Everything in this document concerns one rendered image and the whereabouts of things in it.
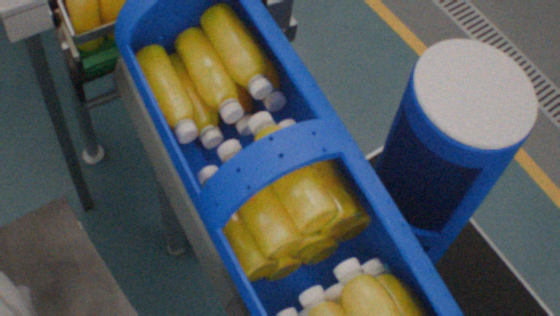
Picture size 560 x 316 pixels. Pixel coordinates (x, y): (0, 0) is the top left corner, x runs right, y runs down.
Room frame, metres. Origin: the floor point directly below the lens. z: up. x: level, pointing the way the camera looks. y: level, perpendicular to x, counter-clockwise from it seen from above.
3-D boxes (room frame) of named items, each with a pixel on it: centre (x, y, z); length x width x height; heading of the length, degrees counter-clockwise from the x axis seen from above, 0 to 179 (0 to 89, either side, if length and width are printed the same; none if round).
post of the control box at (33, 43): (0.95, 0.62, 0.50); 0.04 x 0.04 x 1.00; 35
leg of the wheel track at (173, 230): (0.85, 0.28, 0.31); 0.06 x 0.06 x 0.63; 35
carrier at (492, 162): (0.87, -0.39, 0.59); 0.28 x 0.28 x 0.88
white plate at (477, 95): (0.86, -0.39, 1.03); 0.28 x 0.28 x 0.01
